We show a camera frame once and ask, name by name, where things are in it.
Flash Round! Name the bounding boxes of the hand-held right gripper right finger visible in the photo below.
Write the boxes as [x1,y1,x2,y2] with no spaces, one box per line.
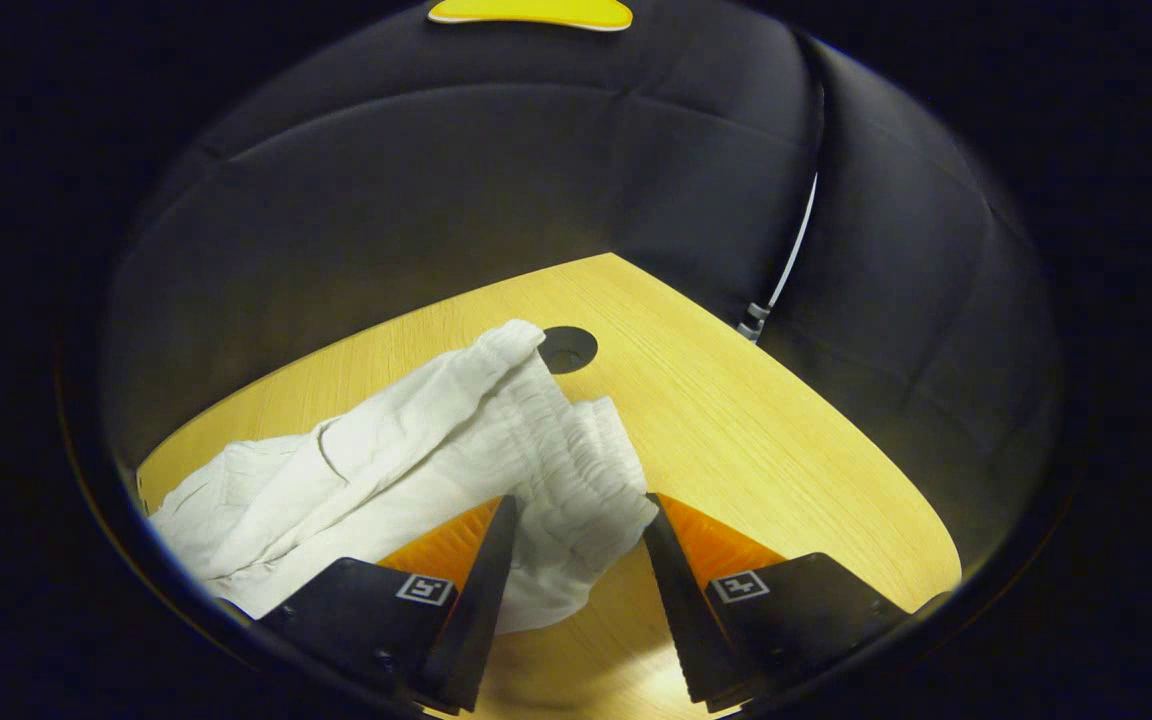
[642,492,953,714]

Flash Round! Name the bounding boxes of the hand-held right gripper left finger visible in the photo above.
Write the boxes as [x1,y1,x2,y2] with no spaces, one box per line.
[256,495,523,714]

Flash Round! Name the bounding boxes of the white jeans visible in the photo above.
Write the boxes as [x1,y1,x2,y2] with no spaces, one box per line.
[148,319,660,637]

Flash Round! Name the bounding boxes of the white cable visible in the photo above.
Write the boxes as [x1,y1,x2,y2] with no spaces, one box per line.
[736,170,823,343]

